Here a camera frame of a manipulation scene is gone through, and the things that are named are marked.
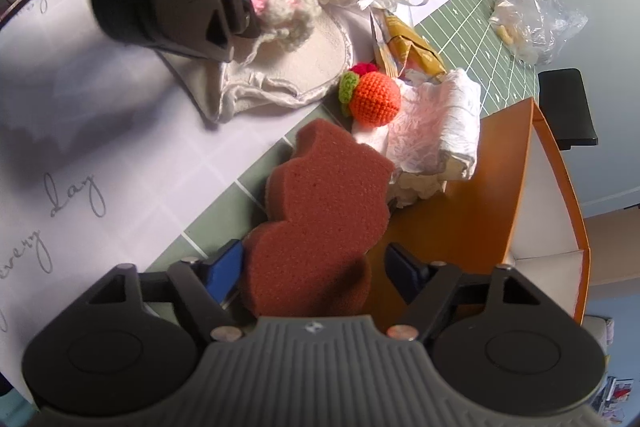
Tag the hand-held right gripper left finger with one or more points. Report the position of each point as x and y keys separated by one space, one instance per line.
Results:
x=227 y=269

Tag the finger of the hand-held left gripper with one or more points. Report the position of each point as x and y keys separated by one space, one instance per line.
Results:
x=245 y=14

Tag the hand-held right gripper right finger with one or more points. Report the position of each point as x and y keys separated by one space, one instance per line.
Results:
x=404 y=273

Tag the cream crocheted toy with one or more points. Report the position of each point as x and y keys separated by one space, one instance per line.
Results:
x=290 y=7

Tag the orange cardboard box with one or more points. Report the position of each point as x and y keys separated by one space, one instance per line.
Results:
x=450 y=227

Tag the brown foam sponge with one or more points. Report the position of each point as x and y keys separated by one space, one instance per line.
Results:
x=310 y=207

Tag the white tissue pack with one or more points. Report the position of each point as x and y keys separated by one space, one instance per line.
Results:
x=430 y=127

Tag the yellow snack packet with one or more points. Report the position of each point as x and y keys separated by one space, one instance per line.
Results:
x=405 y=44

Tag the cream fabric pad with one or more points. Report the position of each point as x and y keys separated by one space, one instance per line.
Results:
x=310 y=57

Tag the white printed table runner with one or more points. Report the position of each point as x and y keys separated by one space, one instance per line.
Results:
x=100 y=107

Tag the orange crocheted fruit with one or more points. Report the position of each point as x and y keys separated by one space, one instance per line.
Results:
x=375 y=97

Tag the brown cardboard carton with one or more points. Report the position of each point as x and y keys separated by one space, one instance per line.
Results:
x=615 y=247

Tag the green grid table mat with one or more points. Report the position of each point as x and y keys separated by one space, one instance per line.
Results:
x=465 y=37

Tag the black chair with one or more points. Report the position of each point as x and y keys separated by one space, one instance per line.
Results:
x=567 y=107

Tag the clear plastic bag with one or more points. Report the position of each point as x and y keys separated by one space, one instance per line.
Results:
x=545 y=17

